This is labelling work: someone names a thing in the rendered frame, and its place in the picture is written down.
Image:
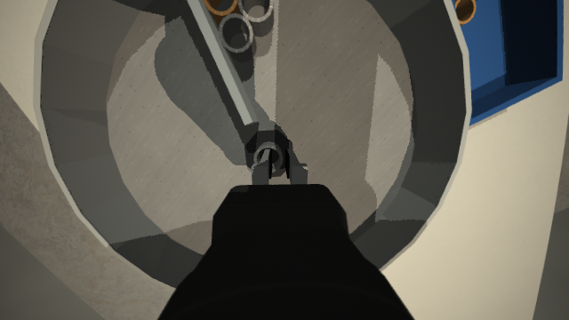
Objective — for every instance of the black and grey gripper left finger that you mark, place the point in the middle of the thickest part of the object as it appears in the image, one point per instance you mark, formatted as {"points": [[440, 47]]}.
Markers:
{"points": [[262, 172]]}

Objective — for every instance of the dark grey metal bushing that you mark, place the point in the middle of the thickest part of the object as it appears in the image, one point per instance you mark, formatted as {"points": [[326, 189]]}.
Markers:
{"points": [[231, 25], [263, 25], [278, 163]]}

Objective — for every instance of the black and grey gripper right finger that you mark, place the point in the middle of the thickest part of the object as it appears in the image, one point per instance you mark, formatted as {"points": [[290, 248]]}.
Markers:
{"points": [[296, 172]]}

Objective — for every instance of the blue open crate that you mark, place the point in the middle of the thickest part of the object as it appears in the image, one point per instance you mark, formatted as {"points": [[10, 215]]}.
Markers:
{"points": [[515, 50]]}

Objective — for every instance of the bronze bushing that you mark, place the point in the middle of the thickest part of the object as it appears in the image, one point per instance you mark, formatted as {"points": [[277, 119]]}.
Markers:
{"points": [[465, 10], [218, 16]]}

